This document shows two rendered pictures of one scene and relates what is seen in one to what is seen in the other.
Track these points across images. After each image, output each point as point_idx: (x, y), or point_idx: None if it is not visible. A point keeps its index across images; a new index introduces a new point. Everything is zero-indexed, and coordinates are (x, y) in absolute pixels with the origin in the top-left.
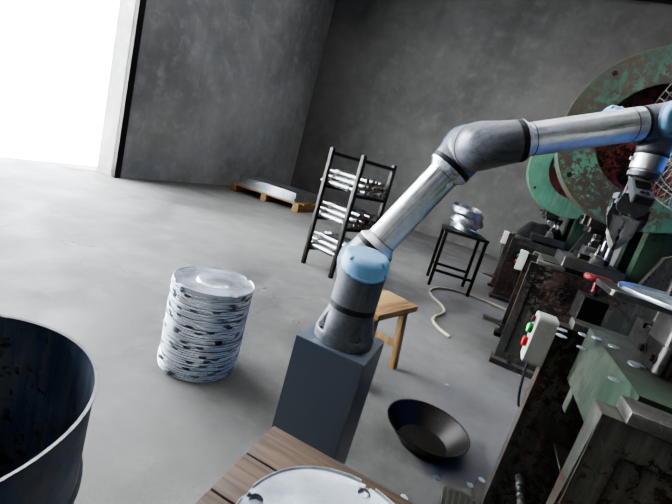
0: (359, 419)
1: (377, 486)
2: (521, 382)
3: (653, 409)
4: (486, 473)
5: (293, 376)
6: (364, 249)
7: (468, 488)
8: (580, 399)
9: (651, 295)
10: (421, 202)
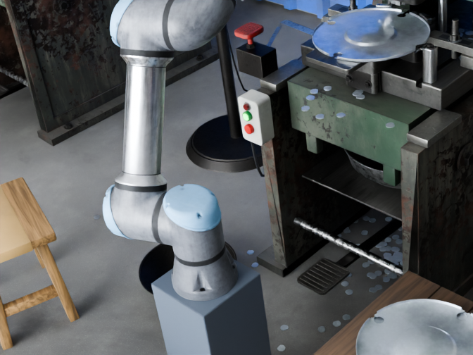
0: (145, 332)
1: (364, 312)
2: (255, 158)
3: (421, 127)
4: (243, 244)
5: (217, 345)
6: (177, 197)
7: (258, 268)
8: (335, 139)
9: (341, 44)
10: (161, 109)
